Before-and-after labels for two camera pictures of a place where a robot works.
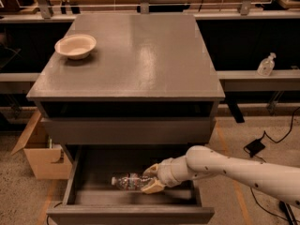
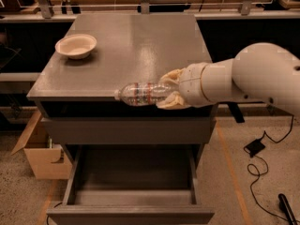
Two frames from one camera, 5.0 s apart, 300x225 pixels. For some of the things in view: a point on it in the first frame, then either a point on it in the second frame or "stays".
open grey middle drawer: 90,198 stays
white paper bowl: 76,46 stays
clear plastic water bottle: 130,181 -> 142,93
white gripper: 164,172 -> 191,84
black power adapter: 254,147 stays
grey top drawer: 129,130 stays
